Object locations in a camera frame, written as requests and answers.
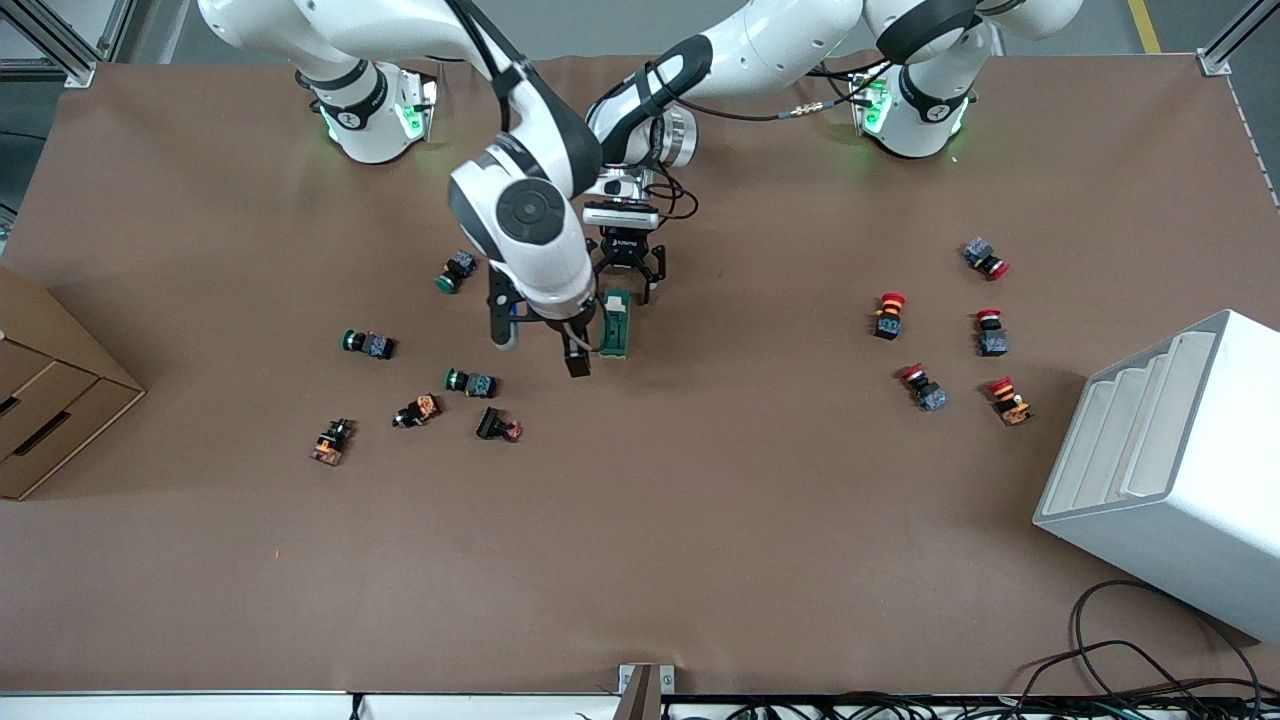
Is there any brown paper table cover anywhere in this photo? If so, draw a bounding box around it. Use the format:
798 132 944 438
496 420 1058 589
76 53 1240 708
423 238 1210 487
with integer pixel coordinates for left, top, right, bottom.
0 50 1280 697

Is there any brown cardboard box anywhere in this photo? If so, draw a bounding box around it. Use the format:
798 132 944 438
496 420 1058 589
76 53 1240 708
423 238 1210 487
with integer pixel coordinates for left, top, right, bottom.
0 265 147 501

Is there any white stepped sorting rack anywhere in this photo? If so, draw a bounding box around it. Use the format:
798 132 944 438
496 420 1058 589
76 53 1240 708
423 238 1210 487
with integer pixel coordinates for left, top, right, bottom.
1033 309 1280 644

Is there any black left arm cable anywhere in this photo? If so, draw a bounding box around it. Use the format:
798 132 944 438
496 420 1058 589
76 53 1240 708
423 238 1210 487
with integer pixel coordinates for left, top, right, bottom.
648 60 901 223

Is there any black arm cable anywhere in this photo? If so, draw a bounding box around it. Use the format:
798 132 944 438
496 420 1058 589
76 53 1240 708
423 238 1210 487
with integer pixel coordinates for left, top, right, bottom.
648 60 901 223
440 0 533 131

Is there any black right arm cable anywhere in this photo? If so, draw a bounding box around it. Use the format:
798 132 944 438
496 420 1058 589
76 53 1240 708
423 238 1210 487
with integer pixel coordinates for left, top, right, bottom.
440 0 533 131

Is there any metal table edge bracket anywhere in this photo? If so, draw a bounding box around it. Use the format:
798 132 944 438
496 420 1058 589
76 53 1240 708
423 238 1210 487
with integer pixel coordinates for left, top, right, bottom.
618 664 676 720

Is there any black cable bundle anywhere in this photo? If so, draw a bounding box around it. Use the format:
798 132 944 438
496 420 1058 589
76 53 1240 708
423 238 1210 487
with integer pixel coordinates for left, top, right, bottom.
660 690 1280 720

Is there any white table edge rail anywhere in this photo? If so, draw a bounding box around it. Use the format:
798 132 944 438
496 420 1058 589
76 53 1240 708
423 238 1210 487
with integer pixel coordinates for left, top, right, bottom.
0 690 621 720

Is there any black looped cable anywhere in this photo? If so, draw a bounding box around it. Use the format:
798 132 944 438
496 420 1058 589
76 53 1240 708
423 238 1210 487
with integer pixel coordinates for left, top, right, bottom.
1012 580 1266 706

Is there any aluminium frame profile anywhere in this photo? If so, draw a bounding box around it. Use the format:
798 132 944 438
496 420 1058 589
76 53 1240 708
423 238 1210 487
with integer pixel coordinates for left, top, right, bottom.
1197 0 1280 76
0 0 136 89

